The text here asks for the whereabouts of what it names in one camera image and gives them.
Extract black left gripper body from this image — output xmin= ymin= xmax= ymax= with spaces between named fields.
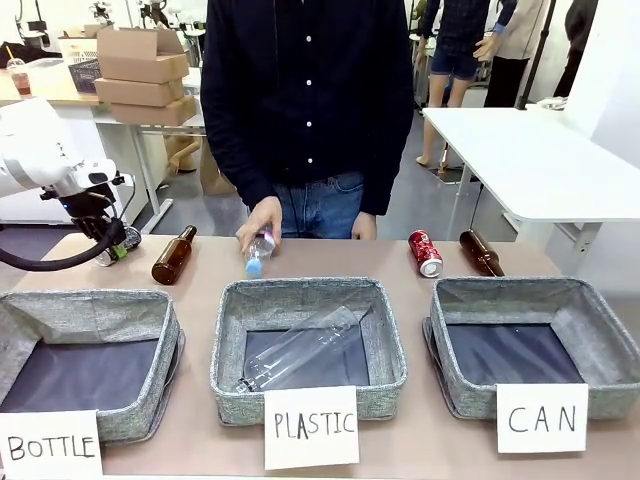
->
xmin=63 ymin=183 xmax=127 ymax=245

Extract silver dark drink can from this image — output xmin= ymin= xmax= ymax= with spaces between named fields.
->
xmin=95 ymin=226 xmax=144 ymax=267

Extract plastic bottle blue cap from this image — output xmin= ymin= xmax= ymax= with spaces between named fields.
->
xmin=243 ymin=225 xmax=279 ymax=280

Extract person's left forearm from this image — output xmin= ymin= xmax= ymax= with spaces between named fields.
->
xmin=358 ymin=89 xmax=416 ymax=218

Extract person's right forearm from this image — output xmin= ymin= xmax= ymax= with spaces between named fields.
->
xmin=200 ymin=74 xmax=277 ymax=209

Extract grey fabric basket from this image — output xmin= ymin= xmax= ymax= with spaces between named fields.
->
xmin=422 ymin=275 xmax=640 ymax=422
xmin=0 ymin=287 xmax=186 ymax=446
xmin=209 ymin=276 xmax=409 ymax=427

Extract red soda can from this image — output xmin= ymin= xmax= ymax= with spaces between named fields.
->
xmin=407 ymin=229 xmax=445 ymax=279

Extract white paper label CAN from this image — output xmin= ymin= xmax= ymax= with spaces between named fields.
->
xmin=495 ymin=382 xmax=590 ymax=455

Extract person's right hand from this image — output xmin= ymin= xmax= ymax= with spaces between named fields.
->
xmin=234 ymin=195 xmax=285 ymax=255

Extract person's left hand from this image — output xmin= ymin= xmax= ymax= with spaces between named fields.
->
xmin=350 ymin=211 xmax=378 ymax=242

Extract brown glass bottle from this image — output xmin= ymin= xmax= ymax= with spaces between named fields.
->
xmin=458 ymin=228 xmax=507 ymax=278
xmin=151 ymin=224 xmax=199 ymax=287

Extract white desk with legs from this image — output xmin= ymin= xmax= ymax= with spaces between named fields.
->
xmin=92 ymin=67 xmax=207 ymax=222

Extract brown paper bag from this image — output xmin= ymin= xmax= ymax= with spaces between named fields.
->
xmin=199 ymin=141 xmax=237 ymax=197

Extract flat cardboard box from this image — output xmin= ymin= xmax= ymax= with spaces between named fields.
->
xmin=109 ymin=94 xmax=198 ymax=128
xmin=93 ymin=76 xmax=186 ymax=109

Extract wooden top table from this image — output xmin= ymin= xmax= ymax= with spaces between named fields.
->
xmin=0 ymin=59 xmax=116 ymax=109

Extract black plastic crate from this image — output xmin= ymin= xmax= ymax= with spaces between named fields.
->
xmin=66 ymin=58 xmax=103 ymax=95

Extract plastic cup red drink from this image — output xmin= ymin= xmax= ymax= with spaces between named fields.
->
xmin=3 ymin=45 xmax=33 ymax=98

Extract white plastic crate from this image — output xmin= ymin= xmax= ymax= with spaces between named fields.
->
xmin=57 ymin=36 xmax=99 ymax=67

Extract open cardboard box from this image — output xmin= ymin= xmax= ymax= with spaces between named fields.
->
xmin=95 ymin=25 xmax=191 ymax=85

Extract person's blue jeans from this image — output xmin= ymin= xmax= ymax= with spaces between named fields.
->
xmin=272 ymin=171 xmax=366 ymax=241

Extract white paper label BOTTLE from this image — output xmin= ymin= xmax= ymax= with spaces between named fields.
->
xmin=0 ymin=409 xmax=104 ymax=480

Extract clear plastic bottle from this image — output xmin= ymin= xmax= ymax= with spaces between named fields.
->
xmin=234 ymin=305 xmax=370 ymax=397

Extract person's dark navy shirt torso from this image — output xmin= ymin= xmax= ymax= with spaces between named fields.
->
xmin=199 ymin=0 xmax=417 ymax=217

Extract white paper label PLASTIC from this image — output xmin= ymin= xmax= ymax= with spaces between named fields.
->
xmin=263 ymin=384 xmax=361 ymax=472

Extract large white table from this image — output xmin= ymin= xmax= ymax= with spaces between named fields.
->
xmin=421 ymin=103 xmax=640 ymax=267

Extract person in beige coat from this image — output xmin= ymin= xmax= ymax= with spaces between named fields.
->
xmin=482 ymin=0 xmax=550 ymax=110

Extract black stand pole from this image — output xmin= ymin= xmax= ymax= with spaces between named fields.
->
xmin=515 ymin=0 xmax=558 ymax=111

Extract person in dark clothes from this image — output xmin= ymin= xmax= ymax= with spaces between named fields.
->
xmin=551 ymin=0 xmax=600 ymax=100

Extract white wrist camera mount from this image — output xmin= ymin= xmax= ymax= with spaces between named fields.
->
xmin=85 ymin=158 xmax=124 ymax=188

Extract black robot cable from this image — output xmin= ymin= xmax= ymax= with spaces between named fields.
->
xmin=0 ymin=172 xmax=137 ymax=273

